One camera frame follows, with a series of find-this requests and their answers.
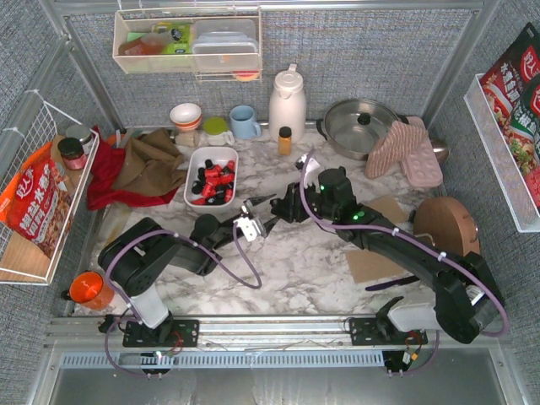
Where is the green labelled packet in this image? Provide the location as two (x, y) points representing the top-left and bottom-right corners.
(151, 22), (193, 55)

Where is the white orange striped bowl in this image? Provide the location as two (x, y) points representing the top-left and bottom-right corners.
(170, 103), (202, 131)

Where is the silver lid glass jar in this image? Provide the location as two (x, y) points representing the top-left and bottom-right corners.
(66, 124), (94, 154)

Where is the steel cup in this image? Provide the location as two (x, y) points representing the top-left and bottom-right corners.
(430, 138), (450, 165)

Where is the round wooden board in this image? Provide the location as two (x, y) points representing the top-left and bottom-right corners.
(413, 197), (480, 256)

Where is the green lidded white cup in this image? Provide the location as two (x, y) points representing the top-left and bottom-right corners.
(203, 116), (235, 146)

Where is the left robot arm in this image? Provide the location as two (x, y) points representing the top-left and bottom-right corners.
(98, 195), (279, 330)

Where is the steel pot with glass lid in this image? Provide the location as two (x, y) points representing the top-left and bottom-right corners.
(316, 99), (409, 160)

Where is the pink striped cloth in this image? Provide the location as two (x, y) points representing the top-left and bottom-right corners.
(364, 121), (428, 180)

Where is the pink egg tray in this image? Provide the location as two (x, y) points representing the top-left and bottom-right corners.
(400, 137), (443, 188)

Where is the dark lid glass jar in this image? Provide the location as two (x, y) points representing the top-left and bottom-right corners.
(57, 138), (87, 170)

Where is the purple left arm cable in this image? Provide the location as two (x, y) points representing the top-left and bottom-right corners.
(104, 225), (262, 379)

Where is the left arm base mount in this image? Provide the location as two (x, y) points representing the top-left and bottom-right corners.
(122, 319), (200, 348)

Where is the white thermos jug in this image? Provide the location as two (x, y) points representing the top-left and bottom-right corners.
(268, 63), (306, 143)

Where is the orange spice bottle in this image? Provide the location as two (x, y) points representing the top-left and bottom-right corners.
(278, 127), (292, 155)

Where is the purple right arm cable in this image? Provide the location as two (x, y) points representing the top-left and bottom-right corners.
(300, 148), (510, 376)

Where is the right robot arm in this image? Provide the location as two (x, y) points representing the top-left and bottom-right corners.
(271, 167), (509, 343)

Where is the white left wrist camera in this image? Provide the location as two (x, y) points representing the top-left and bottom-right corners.
(233, 215), (261, 242)

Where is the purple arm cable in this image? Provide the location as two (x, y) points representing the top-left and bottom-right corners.
(104, 225), (262, 379)
(300, 148), (510, 376)

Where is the brown cardboard sheet right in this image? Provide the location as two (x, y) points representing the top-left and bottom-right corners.
(345, 250), (411, 284)

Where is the orange cup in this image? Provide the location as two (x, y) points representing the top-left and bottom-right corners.
(60, 271), (115, 311)

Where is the pink yellow sponge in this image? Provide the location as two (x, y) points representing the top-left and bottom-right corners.
(232, 70), (260, 82)

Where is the red cloth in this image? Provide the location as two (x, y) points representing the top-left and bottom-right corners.
(87, 140), (179, 211)

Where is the brown cloth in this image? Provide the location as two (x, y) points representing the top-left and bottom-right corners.
(112, 128), (186, 197)

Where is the clear plastic container stack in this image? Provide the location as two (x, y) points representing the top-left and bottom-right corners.
(191, 19), (259, 72)

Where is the blue mug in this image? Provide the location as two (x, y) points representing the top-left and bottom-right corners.
(229, 105), (262, 140)

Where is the purple spatula handle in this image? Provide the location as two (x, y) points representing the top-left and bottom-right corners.
(365, 276), (419, 292)

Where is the white rectangular storage basket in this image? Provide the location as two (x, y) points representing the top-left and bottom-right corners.
(184, 146), (240, 213)

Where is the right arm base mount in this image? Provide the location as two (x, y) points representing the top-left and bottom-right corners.
(343, 296), (428, 346)

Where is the brown cardboard square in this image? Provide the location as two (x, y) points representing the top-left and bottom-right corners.
(366, 195), (409, 224)

